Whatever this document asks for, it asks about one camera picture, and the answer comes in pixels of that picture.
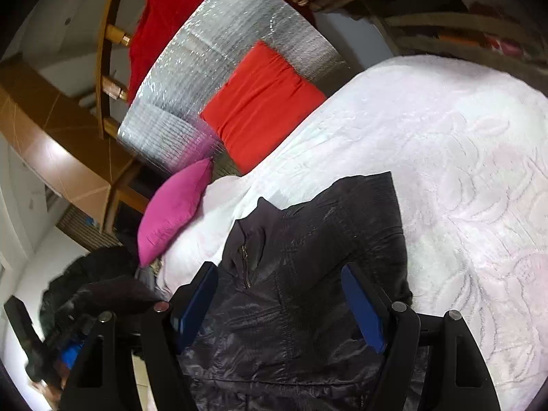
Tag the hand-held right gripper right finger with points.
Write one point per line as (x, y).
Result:
(364, 308)

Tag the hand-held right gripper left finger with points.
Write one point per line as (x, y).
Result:
(195, 308)

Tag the black jacket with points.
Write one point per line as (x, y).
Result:
(299, 265)

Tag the pile of dark clothes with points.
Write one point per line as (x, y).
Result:
(98, 278)

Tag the blue garment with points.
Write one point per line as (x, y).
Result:
(70, 354)

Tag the grey striped cloth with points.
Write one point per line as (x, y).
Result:
(150, 272)

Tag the magenta pillow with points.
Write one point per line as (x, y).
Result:
(171, 214)

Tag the woven storage basket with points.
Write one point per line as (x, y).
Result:
(81, 229)

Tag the white textured blanket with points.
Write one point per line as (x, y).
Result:
(449, 158)

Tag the brown wooden cabinet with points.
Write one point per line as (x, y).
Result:
(55, 137)

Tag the red-orange pillow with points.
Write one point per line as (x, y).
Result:
(261, 102)

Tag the silver foil insulation mat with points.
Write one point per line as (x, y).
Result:
(222, 38)

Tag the wooden chair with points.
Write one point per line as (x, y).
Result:
(102, 51)

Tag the red cloth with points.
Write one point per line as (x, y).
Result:
(167, 13)

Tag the wooden bookshelf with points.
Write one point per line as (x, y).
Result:
(449, 21)

